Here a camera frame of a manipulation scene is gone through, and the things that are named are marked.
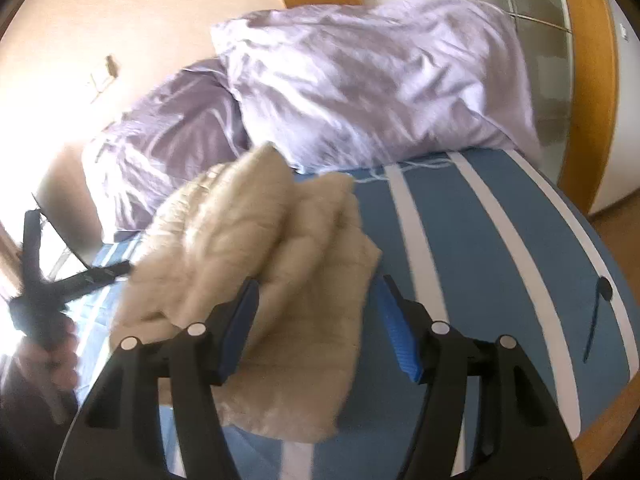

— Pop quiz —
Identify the beige quilted puffer jacket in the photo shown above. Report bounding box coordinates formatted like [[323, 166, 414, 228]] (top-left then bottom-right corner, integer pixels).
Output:
[[107, 142, 383, 443]]

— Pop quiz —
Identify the darker purple pillow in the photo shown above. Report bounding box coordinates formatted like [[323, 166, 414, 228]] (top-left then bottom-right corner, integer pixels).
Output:
[[82, 57, 251, 233]]

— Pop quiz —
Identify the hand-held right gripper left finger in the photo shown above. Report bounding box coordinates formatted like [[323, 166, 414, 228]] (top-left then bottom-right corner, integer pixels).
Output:
[[55, 276, 263, 480]]

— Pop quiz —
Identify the wooden door with glass panels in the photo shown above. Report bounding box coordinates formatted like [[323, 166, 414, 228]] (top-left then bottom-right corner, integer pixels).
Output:
[[432, 0, 626, 216]]

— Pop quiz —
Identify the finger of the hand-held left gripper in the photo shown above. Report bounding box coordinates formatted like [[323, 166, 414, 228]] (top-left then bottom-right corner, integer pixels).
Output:
[[60, 259, 133, 303]]

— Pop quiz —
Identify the person's left hand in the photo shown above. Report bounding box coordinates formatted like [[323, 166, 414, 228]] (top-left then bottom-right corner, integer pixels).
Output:
[[17, 317, 81, 396]]

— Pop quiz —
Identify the wall hook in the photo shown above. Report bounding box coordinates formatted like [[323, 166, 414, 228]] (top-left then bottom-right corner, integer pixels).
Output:
[[87, 54, 122, 103]]

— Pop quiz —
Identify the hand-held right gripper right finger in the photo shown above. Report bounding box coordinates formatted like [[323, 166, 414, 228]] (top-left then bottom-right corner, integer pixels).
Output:
[[376, 275, 583, 480]]

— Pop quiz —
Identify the blue striped bed sheet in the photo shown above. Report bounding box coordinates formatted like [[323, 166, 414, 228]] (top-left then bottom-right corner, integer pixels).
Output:
[[65, 147, 626, 480]]

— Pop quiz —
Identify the lighter purple pillow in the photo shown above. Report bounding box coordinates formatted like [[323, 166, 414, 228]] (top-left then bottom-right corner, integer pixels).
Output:
[[210, 0, 543, 173]]

